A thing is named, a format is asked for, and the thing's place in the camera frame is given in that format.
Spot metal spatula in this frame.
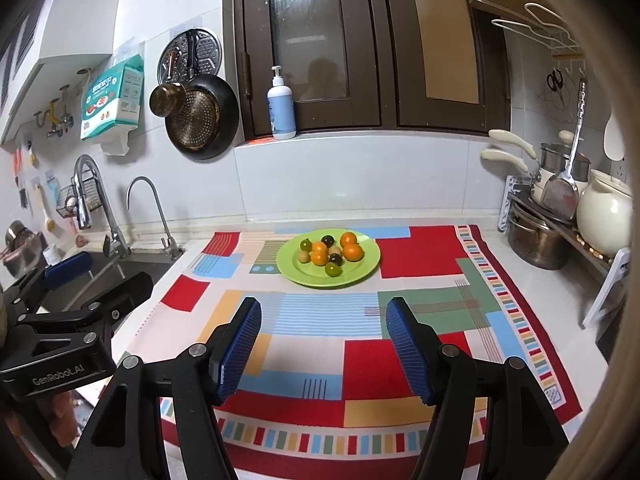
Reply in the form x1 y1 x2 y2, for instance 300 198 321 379
542 79 588 211

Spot steel sink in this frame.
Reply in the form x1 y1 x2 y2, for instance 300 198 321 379
42 247 186 311

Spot black scissors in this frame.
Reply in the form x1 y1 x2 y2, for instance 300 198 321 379
546 69 566 108

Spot dark brown window frame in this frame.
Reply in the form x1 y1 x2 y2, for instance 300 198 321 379
222 0 513 138

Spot thin chrome faucet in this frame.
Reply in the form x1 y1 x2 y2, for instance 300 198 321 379
126 176 182 261

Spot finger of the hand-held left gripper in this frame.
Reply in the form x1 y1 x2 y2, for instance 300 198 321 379
16 271 155 342
0 252 94 312

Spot white blue soap bottle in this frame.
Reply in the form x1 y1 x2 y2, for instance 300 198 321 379
266 66 297 141

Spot large chrome faucet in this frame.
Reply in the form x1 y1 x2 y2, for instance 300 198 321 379
72 155 132 260

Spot black frying pan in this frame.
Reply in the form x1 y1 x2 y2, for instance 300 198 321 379
165 30 240 162

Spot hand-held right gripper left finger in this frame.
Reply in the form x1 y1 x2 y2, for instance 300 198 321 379
65 296 263 480

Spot white rice paddle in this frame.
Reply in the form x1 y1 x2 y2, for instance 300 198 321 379
602 110 626 161

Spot white wire hanger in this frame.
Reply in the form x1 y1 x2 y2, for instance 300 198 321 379
491 2 586 53

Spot colourful patterned table mat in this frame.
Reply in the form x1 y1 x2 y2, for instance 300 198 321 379
122 225 583 461

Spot steel bowl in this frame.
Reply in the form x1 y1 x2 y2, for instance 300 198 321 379
2 220 48 276

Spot brass wall tap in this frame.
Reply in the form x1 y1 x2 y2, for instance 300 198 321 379
34 85 75 140

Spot yellow dish brush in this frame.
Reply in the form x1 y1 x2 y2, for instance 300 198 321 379
34 182 57 233

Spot white ceramic pot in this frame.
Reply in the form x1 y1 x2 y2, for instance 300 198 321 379
576 169 635 257

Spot large steel pot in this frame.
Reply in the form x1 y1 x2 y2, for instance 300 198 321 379
509 205 573 270

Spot white pot handle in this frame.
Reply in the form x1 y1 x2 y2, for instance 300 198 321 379
487 129 538 158
481 148 530 173

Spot small copper pot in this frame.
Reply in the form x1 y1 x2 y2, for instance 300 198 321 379
149 49 187 118

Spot green white wrap box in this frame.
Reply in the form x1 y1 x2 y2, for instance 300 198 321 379
80 55 146 141

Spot round silver steamer tray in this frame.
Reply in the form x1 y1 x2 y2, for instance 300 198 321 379
156 29 223 86

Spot green plate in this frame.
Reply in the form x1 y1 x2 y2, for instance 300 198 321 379
276 229 381 288

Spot small steel pot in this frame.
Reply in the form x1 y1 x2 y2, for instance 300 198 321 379
537 142 592 183

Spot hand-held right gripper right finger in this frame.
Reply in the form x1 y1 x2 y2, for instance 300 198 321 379
385 296 571 480

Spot black wire basket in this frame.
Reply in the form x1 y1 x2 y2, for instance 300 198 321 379
56 180 98 218

